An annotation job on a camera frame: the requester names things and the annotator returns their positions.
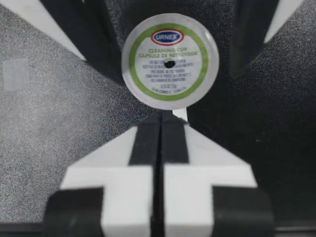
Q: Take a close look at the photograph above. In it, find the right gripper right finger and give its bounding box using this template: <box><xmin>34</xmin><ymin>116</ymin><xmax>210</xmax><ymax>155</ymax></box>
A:
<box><xmin>160</xmin><ymin>111</ymin><xmax>275</xmax><ymax>237</ymax></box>

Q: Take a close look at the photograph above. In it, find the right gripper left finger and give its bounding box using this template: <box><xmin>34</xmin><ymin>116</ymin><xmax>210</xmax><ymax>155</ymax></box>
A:
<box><xmin>43</xmin><ymin>111</ymin><xmax>161</xmax><ymax>237</ymax></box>

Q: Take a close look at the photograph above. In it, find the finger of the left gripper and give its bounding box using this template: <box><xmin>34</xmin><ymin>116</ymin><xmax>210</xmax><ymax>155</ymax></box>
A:
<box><xmin>4</xmin><ymin>0</ymin><xmax>125</xmax><ymax>79</ymax></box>
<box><xmin>231</xmin><ymin>0</ymin><xmax>306</xmax><ymax>79</ymax></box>

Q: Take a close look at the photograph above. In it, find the coffee capsule with printed lid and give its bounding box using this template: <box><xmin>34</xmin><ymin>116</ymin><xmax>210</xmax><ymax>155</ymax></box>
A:
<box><xmin>120</xmin><ymin>16</ymin><xmax>218</xmax><ymax>124</ymax></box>

